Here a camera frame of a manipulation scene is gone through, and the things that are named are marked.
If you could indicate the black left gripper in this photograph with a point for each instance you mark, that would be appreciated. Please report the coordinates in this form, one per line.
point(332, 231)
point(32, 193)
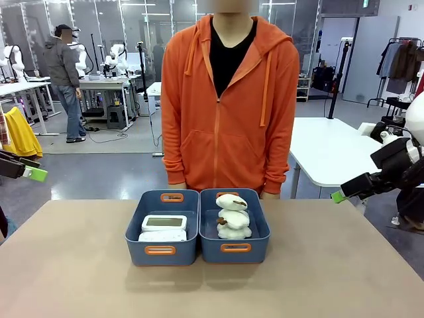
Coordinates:
point(10, 165)

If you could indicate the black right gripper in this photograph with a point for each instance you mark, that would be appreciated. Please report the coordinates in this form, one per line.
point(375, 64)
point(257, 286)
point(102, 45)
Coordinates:
point(392, 155)

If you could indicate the white plush toy brown spots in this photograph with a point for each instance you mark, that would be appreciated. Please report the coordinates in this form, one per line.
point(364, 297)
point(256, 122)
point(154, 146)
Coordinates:
point(230, 202)
point(233, 233)
point(233, 218)

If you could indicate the white digital clock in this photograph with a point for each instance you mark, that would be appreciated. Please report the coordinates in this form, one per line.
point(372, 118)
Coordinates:
point(162, 236)
point(164, 223)

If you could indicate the person's left forearm orange sleeve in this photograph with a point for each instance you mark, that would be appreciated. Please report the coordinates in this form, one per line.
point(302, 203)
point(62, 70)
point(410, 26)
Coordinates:
point(278, 159)

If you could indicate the person's right forearm orange sleeve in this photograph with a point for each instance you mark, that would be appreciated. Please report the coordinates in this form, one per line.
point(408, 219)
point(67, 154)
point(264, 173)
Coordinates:
point(175, 159)

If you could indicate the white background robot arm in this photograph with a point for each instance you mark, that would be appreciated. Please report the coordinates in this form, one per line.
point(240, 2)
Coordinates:
point(15, 63)
point(81, 61)
point(116, 58)

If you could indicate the person's left hand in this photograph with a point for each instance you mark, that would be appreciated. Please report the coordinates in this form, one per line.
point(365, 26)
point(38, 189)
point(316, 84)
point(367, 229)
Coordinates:
point(271, 196)

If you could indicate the yellow garment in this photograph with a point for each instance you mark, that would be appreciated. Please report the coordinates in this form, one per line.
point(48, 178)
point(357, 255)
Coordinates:
point(23, 132)

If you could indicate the plaid cloth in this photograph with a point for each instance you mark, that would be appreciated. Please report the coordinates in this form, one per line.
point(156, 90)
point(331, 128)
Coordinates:
point(2, 129)

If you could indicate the large white table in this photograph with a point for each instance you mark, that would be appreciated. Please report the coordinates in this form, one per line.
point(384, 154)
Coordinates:
point(324, 149)

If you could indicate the white background desk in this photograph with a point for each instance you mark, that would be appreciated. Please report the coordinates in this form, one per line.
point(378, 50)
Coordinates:
point(23, 86)

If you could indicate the black utility cart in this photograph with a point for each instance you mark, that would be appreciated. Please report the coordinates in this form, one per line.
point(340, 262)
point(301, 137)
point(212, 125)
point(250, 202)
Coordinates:
point(395, 109)

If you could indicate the gray step stool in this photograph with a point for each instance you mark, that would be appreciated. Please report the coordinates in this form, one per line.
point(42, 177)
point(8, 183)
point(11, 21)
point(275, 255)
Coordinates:
point(116, 117)

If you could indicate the man in gray jacket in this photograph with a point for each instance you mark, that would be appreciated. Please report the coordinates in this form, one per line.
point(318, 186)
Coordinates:
point(64, 73)

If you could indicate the black tripod with white head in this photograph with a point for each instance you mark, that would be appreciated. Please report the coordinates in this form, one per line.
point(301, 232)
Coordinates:
point(338, 79)

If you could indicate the white background workbench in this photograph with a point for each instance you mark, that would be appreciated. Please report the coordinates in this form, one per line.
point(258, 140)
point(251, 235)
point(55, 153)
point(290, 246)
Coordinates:
point(106, 84)

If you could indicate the white shoe rack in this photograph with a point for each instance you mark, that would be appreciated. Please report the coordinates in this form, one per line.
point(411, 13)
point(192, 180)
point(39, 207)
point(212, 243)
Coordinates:
point(304, 89)

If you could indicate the black bag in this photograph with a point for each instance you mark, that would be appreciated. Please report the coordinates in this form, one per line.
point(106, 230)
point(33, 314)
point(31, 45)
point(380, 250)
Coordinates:
point(323, 79)

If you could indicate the black clothes rack with garments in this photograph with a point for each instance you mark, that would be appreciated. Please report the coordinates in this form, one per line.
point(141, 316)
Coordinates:
point(402, 63)

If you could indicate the person in orange hoodie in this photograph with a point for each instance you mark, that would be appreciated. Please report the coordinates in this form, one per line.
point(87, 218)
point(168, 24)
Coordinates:
point(228, 132)

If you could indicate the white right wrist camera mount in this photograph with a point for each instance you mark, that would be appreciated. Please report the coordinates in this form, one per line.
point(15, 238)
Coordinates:
point(369, 129)

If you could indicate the thin black camera tripod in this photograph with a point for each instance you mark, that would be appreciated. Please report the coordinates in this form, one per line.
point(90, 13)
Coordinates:
point(142, 73)

